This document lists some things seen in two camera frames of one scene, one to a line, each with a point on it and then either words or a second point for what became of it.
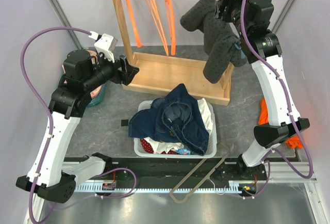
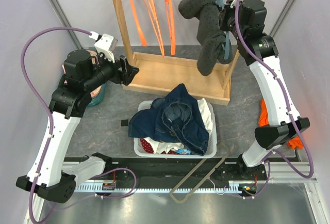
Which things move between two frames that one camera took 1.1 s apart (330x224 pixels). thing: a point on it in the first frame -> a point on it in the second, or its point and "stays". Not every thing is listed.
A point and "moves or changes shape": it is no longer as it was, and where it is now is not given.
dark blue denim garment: x=178 y=117 stays
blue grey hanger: x=237 y=40 moves or changes shape
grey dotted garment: x=220 y=39 moves or changes shape
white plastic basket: x=211 y=152 stays
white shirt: x=160 y=146 stays
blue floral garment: x=183 y=151 stays
